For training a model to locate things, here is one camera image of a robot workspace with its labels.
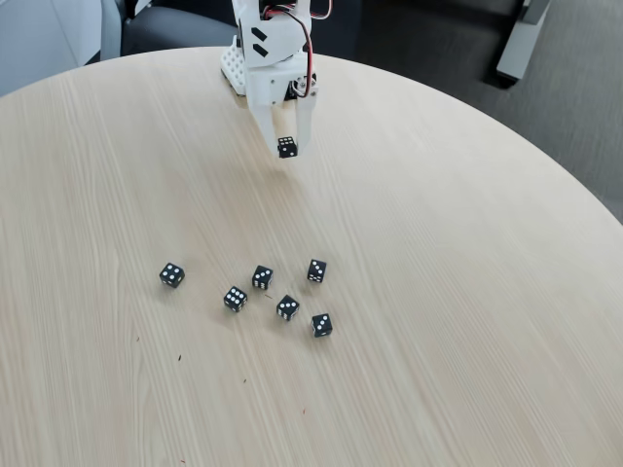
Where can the black die with white pips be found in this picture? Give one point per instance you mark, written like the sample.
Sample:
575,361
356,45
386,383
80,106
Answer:
262,277
317,270
171,275
235,298
321,325
287,307
287,147

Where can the dark upholstered chair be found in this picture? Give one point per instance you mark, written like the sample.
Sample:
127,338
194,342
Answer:
175,29

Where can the white cabinet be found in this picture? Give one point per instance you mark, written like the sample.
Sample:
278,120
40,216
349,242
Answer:
44,39

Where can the grey metal desk leg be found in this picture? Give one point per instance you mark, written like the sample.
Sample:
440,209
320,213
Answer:
518,44

